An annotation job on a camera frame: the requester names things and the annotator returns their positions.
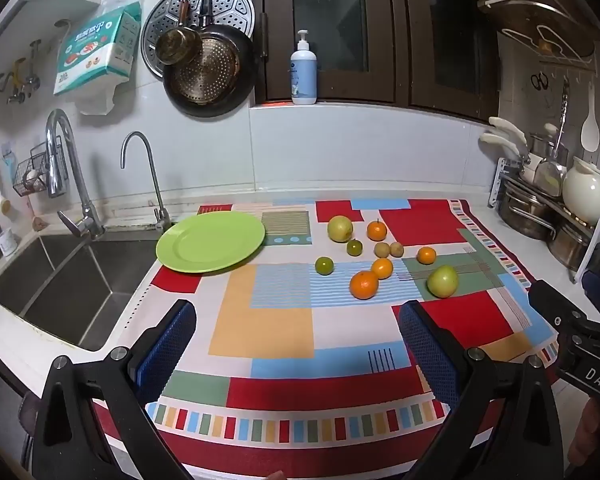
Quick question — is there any stainless steel sink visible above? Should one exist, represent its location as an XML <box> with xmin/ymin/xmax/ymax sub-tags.
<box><xmin>0</xmin><ymin>232</ymin><xmax>163</xmax><ymax>353</ymax></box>

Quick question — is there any white-handled knife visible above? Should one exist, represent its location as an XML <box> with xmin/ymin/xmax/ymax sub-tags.
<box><xmin>488</xmin><ymin>116</ymin><xmax>529</xmax><ymax>145</ymax></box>
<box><xmin>479</xmin><ymin>132</ymin><xmax>527</xmax><ymax>159</ymax></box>

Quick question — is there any perforated metal strainer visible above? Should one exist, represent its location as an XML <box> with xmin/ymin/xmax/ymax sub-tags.
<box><xmin>172</xmin><ymin>37</ymin><xmax>241</xmax><ymax>106</ymax></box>

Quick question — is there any black wire basket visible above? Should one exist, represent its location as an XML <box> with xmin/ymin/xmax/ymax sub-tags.
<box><xmin>12</xmin><ymin>142</ymin><xmax>71</xmax><ymax>197</ymax></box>

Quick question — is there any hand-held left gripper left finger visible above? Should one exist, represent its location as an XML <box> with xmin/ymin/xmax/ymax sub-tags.
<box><xmin>31</xmin><ymin>299</ymin><xmax>198</xmax><ymax>480</ymax></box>

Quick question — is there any person's right hand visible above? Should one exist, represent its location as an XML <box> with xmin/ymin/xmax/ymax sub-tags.
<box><xmin>569</xmin><ymin>401</ymin><xmax>600</xmax><ymax>465</ymax></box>

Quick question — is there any white rice paddle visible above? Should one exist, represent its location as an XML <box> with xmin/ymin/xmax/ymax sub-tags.
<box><xmin>580</xmin><ymin>80</ymin><xmax>600</xmax><ymax>152</ymax></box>

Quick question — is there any large chrome faucet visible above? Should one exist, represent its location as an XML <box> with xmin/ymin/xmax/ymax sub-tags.
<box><xmin>46</xmin><ymin>109</ymin><xmax>106</xmax><ymax>241</ymax></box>

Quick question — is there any blue pump lotion bottle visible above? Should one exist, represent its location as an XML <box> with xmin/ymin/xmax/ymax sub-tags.
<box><xmin>290</xmin><ymin>30</ymin><xmax>318</xmax><ymax>106</ymax></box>

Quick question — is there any black frying pan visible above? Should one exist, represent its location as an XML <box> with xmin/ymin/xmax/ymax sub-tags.
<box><xmin>162</xmin><ymin>0</ymin><xmax>255</xmax><ymax>118</ymax></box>

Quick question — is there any large orange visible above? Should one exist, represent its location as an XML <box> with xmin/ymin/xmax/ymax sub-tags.
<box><xmin>349</xmin><ymin>270</ymin><xmax>380</xmax><ymax>301</ymax></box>

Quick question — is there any hanging metal ladle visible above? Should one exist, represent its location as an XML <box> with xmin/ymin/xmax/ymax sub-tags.
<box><xmin>554</xmin><ymin>77</ymin><xmax>572</xmax><ymax>161</ymax></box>

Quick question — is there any white ceramic pitcher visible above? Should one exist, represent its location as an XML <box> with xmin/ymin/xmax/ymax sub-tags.
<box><xmin>562</xmin><ymin>156</ymin><xmax>600</xmax><ymax>226</ymax></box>

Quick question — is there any dark wooden window frame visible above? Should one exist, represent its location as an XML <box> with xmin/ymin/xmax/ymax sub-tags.
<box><xmin>247</xmin><ymin>0</ymin><xmax>501</xmax><ymax>123</ymax></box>

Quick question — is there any green plate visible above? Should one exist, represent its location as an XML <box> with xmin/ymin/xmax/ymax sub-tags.
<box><xmin>156</xmin><ymin>211</ymin><xmax>266</xmax><ymax>274</ymax></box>

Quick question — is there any yellow-green apple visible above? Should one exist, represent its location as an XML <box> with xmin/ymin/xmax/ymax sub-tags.
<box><xmin>327</xmin><ymin>215</ymin><xmax>354</xmax><ymax>243</ymax></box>

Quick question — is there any green apple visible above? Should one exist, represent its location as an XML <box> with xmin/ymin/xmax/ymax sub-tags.
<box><xmin>426</xmin><ymin>264</ymin><xmax>459</xmax><ymax>299</ymax></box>

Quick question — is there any small brass pot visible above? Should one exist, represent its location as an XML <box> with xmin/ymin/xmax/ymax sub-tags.
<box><xmin>155</xmin><ymin>0</ymin><xmax>203</xmax><ymax>66</ymax></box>

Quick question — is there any metal wall tap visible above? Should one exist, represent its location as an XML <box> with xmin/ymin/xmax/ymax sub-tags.
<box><xmin>0</xmin><ymin>40</ymin><xmax>42</xmax><ymax>106</ymax></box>

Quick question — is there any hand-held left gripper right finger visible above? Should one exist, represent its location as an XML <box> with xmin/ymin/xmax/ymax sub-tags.
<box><xmin>398</xmin><ymin>301</ymin><xmax>566</xmax><ymax>480</ymax></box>

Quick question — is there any green tissue pack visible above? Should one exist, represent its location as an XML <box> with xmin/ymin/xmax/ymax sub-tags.
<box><xmin>53</xmin><ymin>1</ymin><xmax>143</xmax><ymax>116</ymax></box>

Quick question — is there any perforated steel steamer tray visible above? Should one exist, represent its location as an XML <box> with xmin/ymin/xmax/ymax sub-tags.
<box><xmin>141</xmin><ymin>0</ymin><xmax>257</xmax><ymax>80</ymax></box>

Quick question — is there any patchwork printed tablecloth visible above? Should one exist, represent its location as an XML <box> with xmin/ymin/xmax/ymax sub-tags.
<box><xmin>92</xmin><ymin>199</ymin><xmax>561</xmax><ymax>461</ymax></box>

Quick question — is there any thin gooseneck faucet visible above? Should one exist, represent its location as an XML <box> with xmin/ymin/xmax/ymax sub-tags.
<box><xmin>120</xmin><ymin>131</ymin><xmax>172</xmax><ymax>233</ymax></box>

